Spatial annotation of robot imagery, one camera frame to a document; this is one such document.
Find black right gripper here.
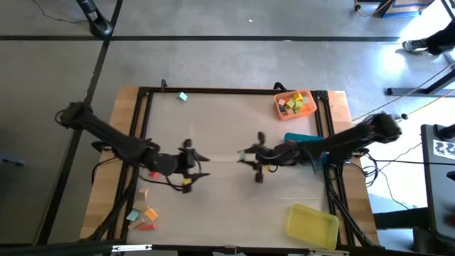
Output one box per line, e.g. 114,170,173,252
237,133,296,183

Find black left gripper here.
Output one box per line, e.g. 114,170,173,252
176,139,211,193

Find teal plastic bin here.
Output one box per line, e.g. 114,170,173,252
284,132,328,168

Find yellow plastic bin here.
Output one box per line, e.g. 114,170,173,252
284,202,341,250

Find black stand base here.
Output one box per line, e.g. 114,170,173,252
75,0,114,39

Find black stand legs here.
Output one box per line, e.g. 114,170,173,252
386,53,455,97

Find grey floor object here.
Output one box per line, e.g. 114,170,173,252
0,152,28,168

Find black equipment cart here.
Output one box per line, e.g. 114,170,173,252
421,123,455,246

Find black-and-white marker sticker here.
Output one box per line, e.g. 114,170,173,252
432,139,455,160

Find person's shoe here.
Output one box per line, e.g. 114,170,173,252
402,38,429,55

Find blue box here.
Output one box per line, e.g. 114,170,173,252
377,0,437,19

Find person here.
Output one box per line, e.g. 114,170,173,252
402,27,455,57

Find black table frame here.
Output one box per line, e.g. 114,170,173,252
120,86,356,250

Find silver bracket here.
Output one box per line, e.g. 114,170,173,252
112,243,153,253

